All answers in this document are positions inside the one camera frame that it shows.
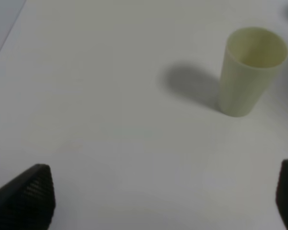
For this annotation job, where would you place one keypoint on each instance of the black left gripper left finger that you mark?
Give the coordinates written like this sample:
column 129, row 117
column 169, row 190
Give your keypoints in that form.
column 28, row 201

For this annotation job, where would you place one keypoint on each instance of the pale yellow-green plastic cup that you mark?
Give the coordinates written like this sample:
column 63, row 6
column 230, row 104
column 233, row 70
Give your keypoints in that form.
column 253, row 58

